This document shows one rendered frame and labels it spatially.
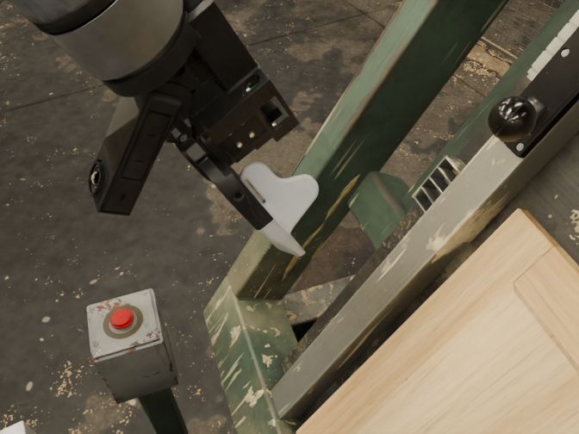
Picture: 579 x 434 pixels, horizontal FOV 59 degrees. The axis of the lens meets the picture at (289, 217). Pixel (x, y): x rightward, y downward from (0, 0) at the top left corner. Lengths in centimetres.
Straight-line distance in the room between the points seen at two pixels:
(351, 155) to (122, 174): 48
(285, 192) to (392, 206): 40
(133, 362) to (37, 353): 121
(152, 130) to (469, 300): 40
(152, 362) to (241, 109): 67
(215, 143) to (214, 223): 196
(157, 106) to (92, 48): 6
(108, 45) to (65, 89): 310
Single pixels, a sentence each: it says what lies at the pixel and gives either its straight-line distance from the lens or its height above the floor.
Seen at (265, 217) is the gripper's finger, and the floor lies 141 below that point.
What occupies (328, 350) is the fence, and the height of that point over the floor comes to 104.
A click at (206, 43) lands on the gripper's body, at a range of 35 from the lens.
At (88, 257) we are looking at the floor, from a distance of 233.
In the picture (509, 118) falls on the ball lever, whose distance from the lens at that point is 45.
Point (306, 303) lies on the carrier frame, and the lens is 109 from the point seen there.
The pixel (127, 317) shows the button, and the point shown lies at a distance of 93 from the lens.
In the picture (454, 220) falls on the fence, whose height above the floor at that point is 127.
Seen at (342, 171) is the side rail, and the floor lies 116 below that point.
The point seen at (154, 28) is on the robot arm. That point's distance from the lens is 31.
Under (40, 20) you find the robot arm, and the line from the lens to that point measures 31.
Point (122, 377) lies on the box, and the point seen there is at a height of 85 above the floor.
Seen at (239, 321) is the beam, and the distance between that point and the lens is 94.
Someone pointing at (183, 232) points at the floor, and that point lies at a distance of 230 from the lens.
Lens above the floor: 170
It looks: 47 degrees down
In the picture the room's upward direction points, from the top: straight up
